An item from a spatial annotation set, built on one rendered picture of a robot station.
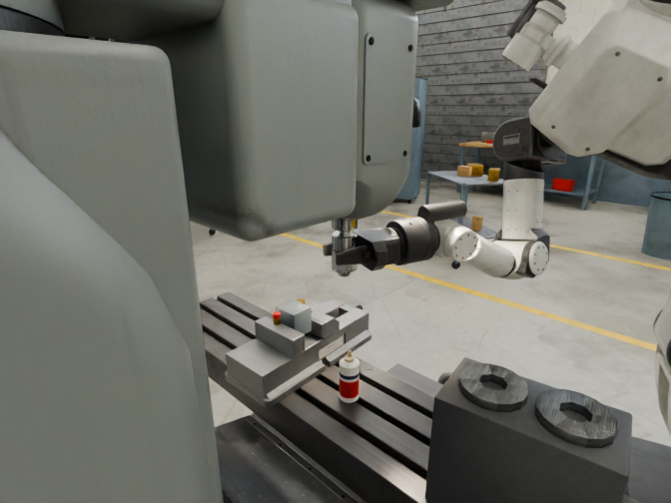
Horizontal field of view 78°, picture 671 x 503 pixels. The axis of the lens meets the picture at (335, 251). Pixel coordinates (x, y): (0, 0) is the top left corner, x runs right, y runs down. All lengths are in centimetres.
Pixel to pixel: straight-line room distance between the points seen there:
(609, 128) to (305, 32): 63
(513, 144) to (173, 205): 86
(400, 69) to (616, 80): 40
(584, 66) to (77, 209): 82
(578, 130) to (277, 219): 66
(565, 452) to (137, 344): 47
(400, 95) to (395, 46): 7
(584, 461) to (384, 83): 53
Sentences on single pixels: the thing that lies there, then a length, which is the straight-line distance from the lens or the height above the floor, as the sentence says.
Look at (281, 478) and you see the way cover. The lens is 83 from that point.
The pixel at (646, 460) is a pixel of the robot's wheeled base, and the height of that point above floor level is 57.
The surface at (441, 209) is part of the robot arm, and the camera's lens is 83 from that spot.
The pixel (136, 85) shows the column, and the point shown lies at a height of 150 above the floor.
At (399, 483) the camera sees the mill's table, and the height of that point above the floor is 93.
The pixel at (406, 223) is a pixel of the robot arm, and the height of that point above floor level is 128.
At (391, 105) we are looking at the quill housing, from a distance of 64.
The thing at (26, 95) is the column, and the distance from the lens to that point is 31.
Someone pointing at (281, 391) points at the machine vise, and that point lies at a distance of 88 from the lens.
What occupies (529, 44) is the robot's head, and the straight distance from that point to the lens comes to 97.
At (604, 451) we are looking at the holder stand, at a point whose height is 111.
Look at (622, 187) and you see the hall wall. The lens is 819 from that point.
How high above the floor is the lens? 148
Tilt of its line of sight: 19 degrees down
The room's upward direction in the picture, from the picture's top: straight up
